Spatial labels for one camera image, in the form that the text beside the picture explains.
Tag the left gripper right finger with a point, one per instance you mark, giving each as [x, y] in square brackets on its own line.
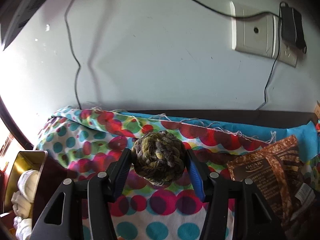
[199, 177]

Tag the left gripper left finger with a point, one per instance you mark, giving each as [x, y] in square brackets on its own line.
[117, 175]

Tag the white sock front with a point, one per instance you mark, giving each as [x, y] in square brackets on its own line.
[27, 183]

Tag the white sock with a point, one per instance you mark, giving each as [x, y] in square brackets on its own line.
[23, 228]
[27, 183]

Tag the white sock back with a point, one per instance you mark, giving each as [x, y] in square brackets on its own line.
[23, 228]

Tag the beige sock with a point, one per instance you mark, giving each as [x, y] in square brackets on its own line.
[21, 205]

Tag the polka dot tablecloth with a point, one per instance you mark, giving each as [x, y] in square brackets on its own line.
[158, 200]

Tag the brown snack bag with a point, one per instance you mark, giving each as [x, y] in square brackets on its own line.
[276, 170]

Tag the gold interior tin box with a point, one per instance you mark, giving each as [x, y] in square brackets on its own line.
[51, 174]

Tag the blue cloth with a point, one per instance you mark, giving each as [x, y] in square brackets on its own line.
[252, 124]

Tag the cardboard small box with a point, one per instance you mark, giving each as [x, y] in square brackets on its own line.
[317, 110]

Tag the white power socket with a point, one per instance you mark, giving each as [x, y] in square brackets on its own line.
[287, 55]

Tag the black power adapter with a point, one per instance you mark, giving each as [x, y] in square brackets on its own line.
[292, 29]

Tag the white wall plate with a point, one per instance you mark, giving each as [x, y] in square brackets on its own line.
[253, 34]

